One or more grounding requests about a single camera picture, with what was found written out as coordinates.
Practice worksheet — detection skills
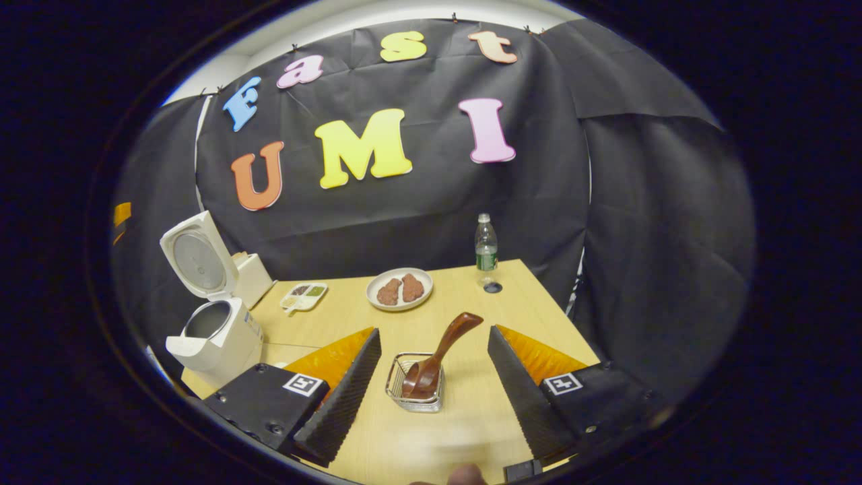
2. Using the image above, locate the white divided bean tray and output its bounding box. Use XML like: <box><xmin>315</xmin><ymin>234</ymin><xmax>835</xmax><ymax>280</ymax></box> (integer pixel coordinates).
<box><xmin>279</xmin><ymin>282</ymin><xmax>329</xmax><ymax>316</ymax></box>

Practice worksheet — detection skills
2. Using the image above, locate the brown wooden spoon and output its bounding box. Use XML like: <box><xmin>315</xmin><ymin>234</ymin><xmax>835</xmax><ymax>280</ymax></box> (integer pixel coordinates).
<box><xmin>401</xmin><ymin>312</ymin><xmax>484</xmax><ymax>399</ymax></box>

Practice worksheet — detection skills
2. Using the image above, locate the metal mesh chopstick holder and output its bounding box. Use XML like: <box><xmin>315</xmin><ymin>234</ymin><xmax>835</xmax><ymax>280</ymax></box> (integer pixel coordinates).
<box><xmin>385</xmin><ymin>352</ymin><xmax>446</xmax><ymax>414</ymax></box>

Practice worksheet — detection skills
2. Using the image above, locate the white round plate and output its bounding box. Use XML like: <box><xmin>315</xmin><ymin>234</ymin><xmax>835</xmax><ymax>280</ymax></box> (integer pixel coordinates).
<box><xmin>366</xmin><ymin>267</ymin><xmax>434</xmax><ymax>312</ymax></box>

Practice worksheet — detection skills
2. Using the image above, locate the white rice cooker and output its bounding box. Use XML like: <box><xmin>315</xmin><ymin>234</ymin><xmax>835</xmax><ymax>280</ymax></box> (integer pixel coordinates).
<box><xmin>160</xmin><ymin>210</ymin><xmax>265</xmax><ymax>390</ymax></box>

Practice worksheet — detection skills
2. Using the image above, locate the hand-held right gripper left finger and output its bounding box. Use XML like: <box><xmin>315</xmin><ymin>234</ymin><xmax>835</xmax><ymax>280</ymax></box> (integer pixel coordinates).
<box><xmin>202</xmin><ymin>327</ymin><xmax>383</xmax><ymax>467</ymax></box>

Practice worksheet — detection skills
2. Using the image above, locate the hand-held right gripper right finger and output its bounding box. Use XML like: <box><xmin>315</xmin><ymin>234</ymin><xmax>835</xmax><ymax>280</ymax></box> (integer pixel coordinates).
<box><xmin>488</xmin><ymin>325</ymin><xmax>666</xmax><ymax>463</ymax></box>

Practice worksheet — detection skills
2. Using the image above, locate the black backdrop cloth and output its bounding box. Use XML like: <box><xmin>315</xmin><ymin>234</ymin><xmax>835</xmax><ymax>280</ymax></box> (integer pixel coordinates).
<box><xmin>111</xmin><ymin>17</ymin><xmax>756</xmax><ymax>405</ymax></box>

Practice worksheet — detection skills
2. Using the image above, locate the white toaster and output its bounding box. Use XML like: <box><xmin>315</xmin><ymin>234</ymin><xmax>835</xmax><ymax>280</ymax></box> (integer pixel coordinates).
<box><xmin>232</xmin><ymin>251</ymin><xmax>275</xmax><ymax>311</ymax></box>

